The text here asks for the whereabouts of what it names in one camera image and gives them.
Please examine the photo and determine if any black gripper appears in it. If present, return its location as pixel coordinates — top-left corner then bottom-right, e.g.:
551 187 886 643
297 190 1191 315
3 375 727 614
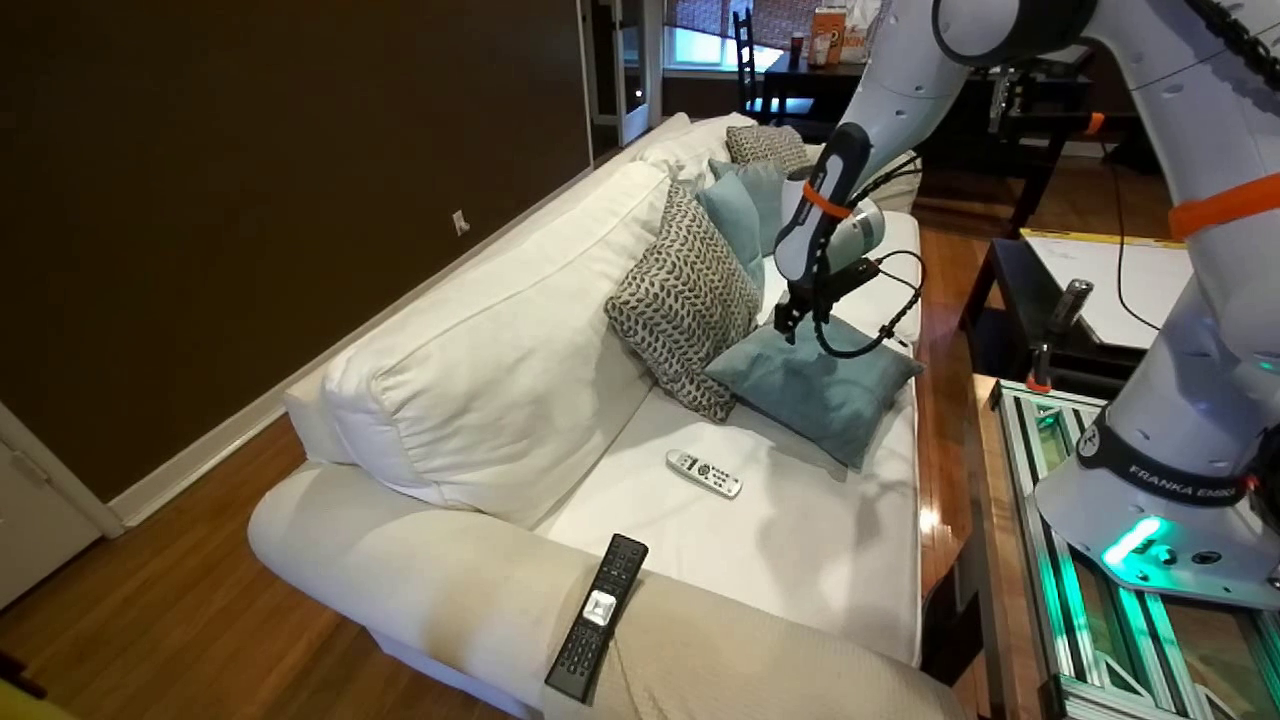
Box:
771 268 848 344

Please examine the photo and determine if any green square pillow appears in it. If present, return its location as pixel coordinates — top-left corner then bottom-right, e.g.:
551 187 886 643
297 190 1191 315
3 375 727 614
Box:
705 313 924 473

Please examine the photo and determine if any grey remote control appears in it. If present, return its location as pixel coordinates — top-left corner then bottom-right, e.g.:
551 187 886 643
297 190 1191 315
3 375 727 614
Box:
662 448 748 503

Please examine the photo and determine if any leaf patterned pillow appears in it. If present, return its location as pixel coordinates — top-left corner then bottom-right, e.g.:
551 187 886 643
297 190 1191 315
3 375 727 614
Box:
598 176 769 428

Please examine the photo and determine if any teal pillow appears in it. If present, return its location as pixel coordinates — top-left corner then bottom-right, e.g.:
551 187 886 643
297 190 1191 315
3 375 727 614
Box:
693 169 771 292
727 155 806 254

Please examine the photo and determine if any black remote control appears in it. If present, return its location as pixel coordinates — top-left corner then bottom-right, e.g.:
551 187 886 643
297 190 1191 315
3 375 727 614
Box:
538 526 652 706

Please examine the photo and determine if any white fabric sofa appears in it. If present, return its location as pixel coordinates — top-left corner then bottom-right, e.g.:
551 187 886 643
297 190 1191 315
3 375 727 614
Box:
242 106 970 720

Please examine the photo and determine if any black metal stand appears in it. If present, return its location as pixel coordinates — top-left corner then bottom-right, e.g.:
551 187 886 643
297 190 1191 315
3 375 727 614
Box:
955 227 1151 392

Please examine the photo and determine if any black wooden chair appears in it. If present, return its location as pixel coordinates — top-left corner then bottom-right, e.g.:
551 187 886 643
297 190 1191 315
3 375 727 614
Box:
727 9 814 124

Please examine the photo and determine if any orange box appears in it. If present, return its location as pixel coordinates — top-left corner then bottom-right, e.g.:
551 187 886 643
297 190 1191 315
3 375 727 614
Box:
804 4 854 67

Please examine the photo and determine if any white framed glass door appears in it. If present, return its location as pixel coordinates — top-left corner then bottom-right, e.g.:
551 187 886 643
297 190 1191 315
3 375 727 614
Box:
581 0 666 150

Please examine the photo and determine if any white floor rug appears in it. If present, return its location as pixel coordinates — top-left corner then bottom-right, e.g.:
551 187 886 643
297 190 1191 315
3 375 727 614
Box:
1017 227 1194 353

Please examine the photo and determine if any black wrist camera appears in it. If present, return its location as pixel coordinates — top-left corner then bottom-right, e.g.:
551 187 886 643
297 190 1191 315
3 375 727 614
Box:
834 254 886 292

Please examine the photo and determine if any orange strap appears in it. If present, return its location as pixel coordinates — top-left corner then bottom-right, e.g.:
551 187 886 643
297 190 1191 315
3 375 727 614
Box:
1168 172 1280 243
795 178 854 225

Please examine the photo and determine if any black braided cable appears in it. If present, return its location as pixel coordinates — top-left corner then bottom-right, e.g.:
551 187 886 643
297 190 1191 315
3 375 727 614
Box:
810 243 930 358

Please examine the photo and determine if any thin black floor cable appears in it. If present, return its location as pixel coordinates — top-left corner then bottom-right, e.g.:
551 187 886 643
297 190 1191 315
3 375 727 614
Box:
1106 143 1168 335

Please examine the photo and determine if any aluminium profile base frame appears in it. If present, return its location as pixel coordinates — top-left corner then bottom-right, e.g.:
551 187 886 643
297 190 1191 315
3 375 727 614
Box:
991 375 1280 720

